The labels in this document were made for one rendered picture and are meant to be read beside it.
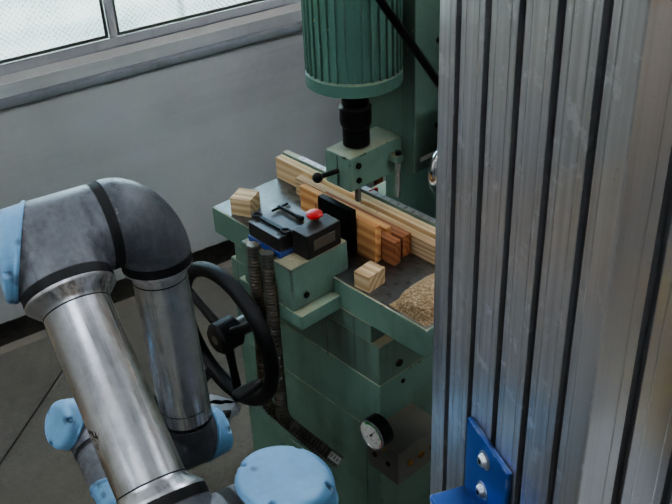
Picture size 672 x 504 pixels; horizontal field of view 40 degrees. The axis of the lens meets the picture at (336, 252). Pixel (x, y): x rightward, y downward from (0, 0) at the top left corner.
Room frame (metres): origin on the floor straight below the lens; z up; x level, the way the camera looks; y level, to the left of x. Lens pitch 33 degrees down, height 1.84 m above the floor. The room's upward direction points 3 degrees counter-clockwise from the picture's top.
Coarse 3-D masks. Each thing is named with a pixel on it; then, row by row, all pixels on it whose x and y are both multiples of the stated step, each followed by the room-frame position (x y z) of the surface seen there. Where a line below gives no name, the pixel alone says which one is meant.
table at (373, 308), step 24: (264, 192) 1.72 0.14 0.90; (288, 192) 1.72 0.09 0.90; (216, 216) 1.66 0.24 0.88; (240, 216) 1.63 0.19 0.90; (240, 240) 1.60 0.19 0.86; (360, 264) 1.43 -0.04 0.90; (384, 264) 1.43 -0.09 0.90; (408, 264) 1.42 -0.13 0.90; (432, 264) 1.42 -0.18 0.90; (336, 288) 1.39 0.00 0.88; (384, 288) 1.35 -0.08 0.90; (288, 312) 1.34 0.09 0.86; (312, 312) 1.33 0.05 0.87; (360, 312) 1.34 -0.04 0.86; (384, 312) 1.30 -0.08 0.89; (408, 336) 1.25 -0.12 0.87; (432, 336) 1.23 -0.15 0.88
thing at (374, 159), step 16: (336, 144) 1.59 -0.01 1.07; (384, 144) 1.58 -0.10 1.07; (400, 144) 1.61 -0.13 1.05; (336, 160) 1.55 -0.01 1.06; (352, 160) 1.53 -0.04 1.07; (368, 160) 1.55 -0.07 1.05; (384, 160) 1.58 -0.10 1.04; (336, 176) 1.55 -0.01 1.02; (352, 176) 1.52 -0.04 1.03; (368, 176) 1.55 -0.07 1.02
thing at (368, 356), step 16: (384, 192) 1.88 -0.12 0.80; (240, 272) 1.61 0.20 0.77; (320, 320) 1.43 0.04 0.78; (320, 336) 1.43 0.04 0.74; (336, 336) 1.39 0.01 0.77; (352, 336) 1.36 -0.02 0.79; (384, 336) 1.34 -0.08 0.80; (336, 352) 1.39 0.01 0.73; (352, 352) 1.36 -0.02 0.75; (368, 352) 1.33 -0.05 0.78; (384, 352) 1.32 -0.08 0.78; (400, 352) 1.34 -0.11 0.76; (368, 368) 1.33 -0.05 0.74; (384, 368) 1.31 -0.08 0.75; (400, 368) 1.34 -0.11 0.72
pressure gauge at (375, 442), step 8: (368, 416) 1.26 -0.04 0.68; (376, 416) 1.25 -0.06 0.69; (360, 424) 1.25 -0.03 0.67; (368, 424) 1.24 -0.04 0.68; (376, 424) 1.23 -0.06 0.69; (384, 424) 1.23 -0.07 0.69; (360, 432) 1.25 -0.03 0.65; (368, 432) 1.24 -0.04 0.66; (376, 432) 1.23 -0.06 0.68; (384, 432) 1.22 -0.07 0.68; (392, 432) 1.23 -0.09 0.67; (368, 440) 1.24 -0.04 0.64; (376, 440) 1.23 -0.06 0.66; (384, 440) 1.21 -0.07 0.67; (392, 440) 1.23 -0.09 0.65; (376, 448) 1.23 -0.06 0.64; (384, 448) 1.25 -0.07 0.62
